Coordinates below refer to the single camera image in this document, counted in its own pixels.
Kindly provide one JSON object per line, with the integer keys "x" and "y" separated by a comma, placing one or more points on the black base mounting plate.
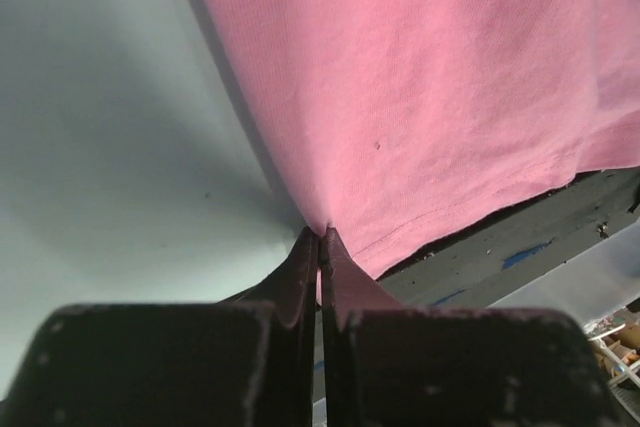
{"x": 516, "y": 245}

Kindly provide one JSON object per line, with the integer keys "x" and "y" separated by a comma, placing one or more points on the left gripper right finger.
{"x": 387, "y": 364}

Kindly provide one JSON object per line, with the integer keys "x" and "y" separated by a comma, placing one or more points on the pink t shirt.
{"x": 400, "y": 122}

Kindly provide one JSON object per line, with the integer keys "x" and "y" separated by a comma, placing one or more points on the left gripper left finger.
{"x": 242, "y": 362}

